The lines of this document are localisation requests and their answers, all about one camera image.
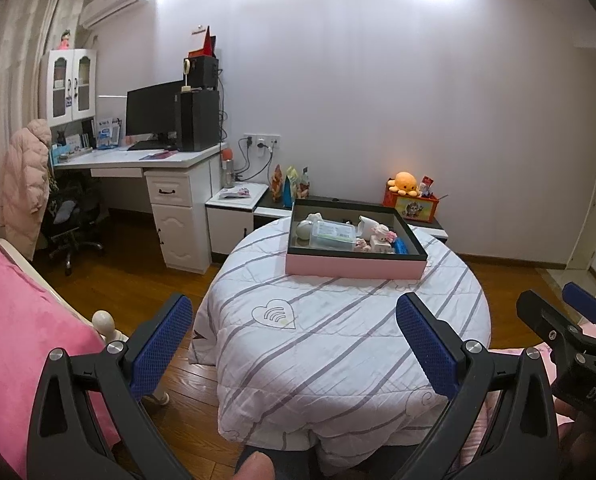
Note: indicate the white air conditioner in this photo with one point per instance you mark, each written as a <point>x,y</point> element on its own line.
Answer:
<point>115,5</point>

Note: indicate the white pink doll figurine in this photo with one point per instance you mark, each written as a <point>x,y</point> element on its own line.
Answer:
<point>382,232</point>

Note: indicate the orange snack bag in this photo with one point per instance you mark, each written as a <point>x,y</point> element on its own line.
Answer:
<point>277,185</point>

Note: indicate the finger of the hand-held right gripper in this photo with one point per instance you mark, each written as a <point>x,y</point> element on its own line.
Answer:
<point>585,302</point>
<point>540,317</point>

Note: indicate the green snack packet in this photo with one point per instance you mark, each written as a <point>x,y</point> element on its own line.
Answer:
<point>291,172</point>

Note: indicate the person's left hand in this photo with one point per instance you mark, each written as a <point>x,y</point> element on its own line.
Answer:
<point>255,467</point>

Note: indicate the white door frame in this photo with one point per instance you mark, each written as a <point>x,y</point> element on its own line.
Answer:
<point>585,240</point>

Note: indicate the round table, striped cloth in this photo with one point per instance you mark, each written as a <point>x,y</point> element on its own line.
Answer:
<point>328,360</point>

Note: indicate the beige curtain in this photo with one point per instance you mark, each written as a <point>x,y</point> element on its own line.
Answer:
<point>17,60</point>

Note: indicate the blue plastic toy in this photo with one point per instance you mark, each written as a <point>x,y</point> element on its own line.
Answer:
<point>402,246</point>

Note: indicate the white charger box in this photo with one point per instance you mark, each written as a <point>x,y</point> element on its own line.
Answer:
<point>380,246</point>

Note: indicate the blue white printed box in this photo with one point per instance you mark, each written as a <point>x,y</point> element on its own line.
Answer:
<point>107,134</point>

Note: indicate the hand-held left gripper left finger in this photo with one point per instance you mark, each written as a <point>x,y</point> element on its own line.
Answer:
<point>160,350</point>

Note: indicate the black computer tower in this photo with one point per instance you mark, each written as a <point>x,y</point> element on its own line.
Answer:
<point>197,120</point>

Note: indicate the person's right hand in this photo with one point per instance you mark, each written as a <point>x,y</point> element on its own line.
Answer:
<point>588,445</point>

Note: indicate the small red white toys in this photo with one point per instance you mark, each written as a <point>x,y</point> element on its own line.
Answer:
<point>428,187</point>

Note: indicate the clear plastic box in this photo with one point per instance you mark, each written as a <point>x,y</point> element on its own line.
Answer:
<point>333,234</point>

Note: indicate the small round desk ornament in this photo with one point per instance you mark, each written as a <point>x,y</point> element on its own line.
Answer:
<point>186,75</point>

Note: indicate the white desk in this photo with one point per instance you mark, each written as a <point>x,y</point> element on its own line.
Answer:
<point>182,240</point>

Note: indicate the orange octopus plush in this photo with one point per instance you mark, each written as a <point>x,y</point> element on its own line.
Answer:
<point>404,184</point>

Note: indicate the black keyboard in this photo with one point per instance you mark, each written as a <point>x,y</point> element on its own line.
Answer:
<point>148,145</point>

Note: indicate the white wall socket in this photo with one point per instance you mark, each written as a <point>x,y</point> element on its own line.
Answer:
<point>263,140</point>

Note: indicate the printed flat packet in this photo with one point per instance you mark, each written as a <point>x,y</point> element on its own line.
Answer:
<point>234,193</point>

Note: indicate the white plastic holder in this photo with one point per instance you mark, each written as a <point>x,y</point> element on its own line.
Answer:
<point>367,225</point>

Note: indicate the pink booklet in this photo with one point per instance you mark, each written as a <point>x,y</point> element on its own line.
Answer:
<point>155,154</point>

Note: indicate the grey egg-shaped toy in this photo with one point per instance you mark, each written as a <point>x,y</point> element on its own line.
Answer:
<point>305,230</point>

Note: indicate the black computer monitor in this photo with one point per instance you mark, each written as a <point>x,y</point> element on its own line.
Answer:
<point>152,110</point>

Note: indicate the pink bed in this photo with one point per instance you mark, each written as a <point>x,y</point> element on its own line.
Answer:
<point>17,335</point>

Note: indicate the pink doll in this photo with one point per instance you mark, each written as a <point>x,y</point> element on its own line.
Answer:
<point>65,41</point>

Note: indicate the pink storage box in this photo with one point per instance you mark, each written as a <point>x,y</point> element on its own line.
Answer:
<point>353,266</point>

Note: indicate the orange cap bottle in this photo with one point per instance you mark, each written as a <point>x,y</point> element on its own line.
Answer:
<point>227,170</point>

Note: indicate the white nightstand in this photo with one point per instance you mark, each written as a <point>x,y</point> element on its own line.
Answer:
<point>230,232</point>

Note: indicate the white hutch cabinet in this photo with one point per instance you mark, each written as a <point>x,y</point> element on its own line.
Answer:
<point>70,85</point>

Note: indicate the red printed box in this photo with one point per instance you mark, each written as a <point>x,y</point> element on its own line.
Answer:
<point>410,208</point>

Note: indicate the white cat figurine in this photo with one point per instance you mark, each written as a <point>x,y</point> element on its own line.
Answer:
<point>317,218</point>

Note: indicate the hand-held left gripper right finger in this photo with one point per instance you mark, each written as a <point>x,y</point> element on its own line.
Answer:
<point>428,345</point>

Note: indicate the white bed frame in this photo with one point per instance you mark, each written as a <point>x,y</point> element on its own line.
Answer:
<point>102,320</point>

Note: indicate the blue carton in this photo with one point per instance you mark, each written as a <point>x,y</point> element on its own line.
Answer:
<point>288,194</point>

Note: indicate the black speaker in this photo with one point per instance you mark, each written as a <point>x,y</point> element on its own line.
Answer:
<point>205,72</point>

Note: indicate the pink puffer jacket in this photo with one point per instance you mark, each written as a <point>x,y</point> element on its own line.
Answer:
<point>25,185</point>

